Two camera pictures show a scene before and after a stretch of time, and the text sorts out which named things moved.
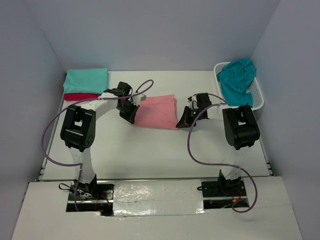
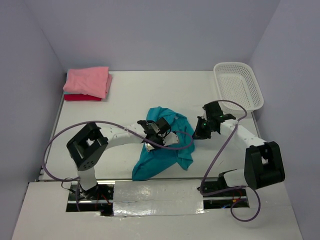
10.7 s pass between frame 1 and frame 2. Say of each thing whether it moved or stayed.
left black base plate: stayed
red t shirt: stayed
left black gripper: moved
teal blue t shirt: moved
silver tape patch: stayed
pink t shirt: moved
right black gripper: moved
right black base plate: stayed
